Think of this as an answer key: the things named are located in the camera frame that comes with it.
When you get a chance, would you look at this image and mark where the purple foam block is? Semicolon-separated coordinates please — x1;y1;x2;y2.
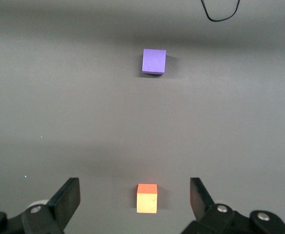
141;48;167;76

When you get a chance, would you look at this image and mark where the dark grey table cover sheet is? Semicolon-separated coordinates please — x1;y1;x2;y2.
0;0;285;234

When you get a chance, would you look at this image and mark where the thin black looped cable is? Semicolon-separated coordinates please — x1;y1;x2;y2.
200;0;241;22

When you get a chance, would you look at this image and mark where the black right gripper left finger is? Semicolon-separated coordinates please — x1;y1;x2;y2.
0;177;81;234

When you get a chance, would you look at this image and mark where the orange foam block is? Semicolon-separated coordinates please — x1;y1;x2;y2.
136;183;158;215

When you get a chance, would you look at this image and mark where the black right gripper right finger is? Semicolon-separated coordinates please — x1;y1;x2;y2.
181;177;285;234

